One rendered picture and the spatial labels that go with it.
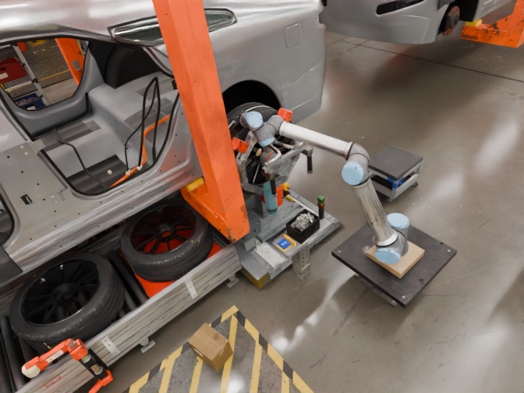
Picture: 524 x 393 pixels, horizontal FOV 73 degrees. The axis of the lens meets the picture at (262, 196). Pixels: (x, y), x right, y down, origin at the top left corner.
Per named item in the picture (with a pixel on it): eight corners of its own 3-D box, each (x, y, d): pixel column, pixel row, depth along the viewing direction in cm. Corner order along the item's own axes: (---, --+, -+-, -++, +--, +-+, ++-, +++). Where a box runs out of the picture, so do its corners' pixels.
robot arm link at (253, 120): (254, 132, 204) (245, 117, 201) (247, 131, 216) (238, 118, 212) (267, 122, 206) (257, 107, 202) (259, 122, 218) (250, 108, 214)
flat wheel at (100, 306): (72, 373, 214) (51, 355, 198) (8, 331, 241) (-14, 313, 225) (144, 287, 255) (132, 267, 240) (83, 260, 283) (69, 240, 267)
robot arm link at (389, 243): (408, 246, 226) (368, 150, 194) (402, 267, 215) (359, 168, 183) (384, 247, 236) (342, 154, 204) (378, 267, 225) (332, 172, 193)
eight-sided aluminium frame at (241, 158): (295, 168, 286) (291, 107, 251) (301, 172, 282) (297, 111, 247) (242, 203, 264) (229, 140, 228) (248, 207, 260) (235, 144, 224)
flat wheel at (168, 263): (171, 209, 315) (164, 189, 299) (230, 234, 283) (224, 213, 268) (113, 262, 276) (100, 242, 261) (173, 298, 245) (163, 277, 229)
